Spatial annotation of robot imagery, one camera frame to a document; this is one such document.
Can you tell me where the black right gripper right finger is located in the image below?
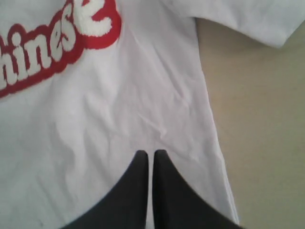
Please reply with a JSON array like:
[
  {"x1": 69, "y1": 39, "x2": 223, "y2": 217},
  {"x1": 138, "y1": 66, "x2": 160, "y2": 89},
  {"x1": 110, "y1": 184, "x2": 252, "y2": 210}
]
[{"x1": 152, "y1": 149, "x2": 241, "y2": 229}]

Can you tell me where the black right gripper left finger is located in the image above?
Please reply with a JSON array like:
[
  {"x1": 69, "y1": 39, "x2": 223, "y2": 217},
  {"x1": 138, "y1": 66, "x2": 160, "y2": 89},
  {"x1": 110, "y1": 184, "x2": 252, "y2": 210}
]
[{"x1": 64, "y1": 150, "x2": 148, "y2": 229}]

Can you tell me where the white t-shirt red lettering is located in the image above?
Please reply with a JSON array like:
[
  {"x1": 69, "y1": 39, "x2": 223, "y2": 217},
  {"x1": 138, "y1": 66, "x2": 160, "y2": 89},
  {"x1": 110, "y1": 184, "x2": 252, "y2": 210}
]
[{"x1": 0, "y1": 0, "x2": 305, "y2": 229}]

